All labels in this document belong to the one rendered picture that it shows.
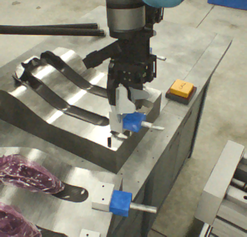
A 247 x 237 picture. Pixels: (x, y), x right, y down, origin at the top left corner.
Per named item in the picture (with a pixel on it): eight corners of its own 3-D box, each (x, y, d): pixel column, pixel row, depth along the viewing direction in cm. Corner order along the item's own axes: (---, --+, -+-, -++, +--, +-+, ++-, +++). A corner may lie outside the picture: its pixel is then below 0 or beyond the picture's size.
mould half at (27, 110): (159, 114, 91) (163, 78, 82) (116, 174, 74) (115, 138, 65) (36, 69, 109) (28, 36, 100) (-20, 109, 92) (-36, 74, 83)
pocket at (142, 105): (152, 112, 84) (154, 102, 81) (144, 123, 80) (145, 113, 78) (138, 107, 85) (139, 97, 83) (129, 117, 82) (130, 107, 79)
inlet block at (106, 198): (157, 206, 64) (159, 192, 61) (154, 227, 61) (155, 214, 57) (99, 195, 66) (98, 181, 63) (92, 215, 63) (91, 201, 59)
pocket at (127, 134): (134, 136, 77) (135, 125, 74) (124, 149, 73) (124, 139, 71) (119, 129, 78) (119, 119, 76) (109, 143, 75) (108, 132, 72)
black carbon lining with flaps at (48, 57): (133, 101, 85) (134, 74, 78) (103, 136, 74) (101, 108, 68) (41, 68, 97) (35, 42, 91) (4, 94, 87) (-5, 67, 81)
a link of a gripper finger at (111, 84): (111, 107, 63) (113, 66, 60) (105, 106, 63) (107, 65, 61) (122, 102, 67) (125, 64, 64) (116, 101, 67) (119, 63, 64)
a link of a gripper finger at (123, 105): (130, 131, 64) (134, 90, 60) (107, 125, 66) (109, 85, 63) (137, 127, 66) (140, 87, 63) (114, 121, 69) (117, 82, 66)
